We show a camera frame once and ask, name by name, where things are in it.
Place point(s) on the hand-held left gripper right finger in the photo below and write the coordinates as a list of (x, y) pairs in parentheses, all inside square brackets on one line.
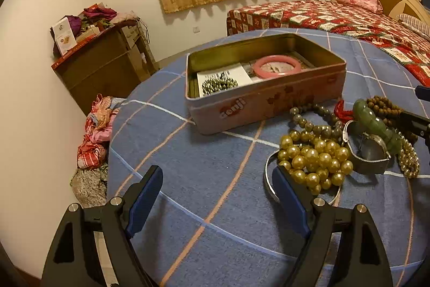
[(290, 201)]

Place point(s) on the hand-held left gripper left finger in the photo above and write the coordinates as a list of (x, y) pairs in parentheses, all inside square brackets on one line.
[(144, 201)]

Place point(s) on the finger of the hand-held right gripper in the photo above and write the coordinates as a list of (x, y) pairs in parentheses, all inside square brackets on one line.
[(424, 92), (418, 125)]

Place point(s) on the thin silver bangle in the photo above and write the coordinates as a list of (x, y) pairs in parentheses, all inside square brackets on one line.
[(268, 186)]

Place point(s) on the green jade bangle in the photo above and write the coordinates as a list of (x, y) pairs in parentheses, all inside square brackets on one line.
[(369, 121)]

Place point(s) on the silver metal band watch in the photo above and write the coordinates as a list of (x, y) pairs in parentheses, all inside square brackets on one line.
[(364, 166)]

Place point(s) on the pink metal tin box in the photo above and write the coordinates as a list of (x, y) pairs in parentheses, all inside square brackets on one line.
[(268, 105)]

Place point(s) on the grey patterned bag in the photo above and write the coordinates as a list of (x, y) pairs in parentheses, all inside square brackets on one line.
[(89, 187)]

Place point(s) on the striped pillow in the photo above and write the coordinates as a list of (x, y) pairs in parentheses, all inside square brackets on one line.
[(415, 21)]

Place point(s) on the blue plaid tablecloth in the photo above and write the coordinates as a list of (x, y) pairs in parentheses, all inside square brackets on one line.
[(218, 172)]

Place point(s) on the colourful clothes pile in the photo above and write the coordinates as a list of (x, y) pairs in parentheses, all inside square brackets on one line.
[(99, 132)]

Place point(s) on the pink floral pillow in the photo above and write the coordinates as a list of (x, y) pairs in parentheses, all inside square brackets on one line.
[(359, 1)]

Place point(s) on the red patterned bed blanket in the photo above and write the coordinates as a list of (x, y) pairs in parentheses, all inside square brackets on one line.
[(336, 18)]

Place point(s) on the brown wooden cabinet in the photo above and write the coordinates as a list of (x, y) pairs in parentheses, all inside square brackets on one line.
[(100, 71)]

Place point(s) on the pink bangle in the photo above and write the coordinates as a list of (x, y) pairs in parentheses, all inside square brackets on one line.
[(258, 68)]

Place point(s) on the white paper booklet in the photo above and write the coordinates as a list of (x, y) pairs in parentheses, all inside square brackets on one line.
[(235, 71)]

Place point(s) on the beige cardboard box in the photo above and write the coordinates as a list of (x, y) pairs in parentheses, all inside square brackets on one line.
[(88, 33)]

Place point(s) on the pale pink cloth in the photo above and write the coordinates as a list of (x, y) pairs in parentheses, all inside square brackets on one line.
[(122, 18)]

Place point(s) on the white printed box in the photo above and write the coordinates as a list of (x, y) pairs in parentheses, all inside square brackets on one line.
[(63, 34)]

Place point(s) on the purple cloth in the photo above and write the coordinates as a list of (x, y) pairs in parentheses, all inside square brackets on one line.
[(74, 23)]

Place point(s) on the maroon cloth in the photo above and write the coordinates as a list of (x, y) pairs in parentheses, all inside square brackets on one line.
[(99, 13)]

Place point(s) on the white wall socket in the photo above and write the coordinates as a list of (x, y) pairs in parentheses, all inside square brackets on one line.
[(196, 29)]

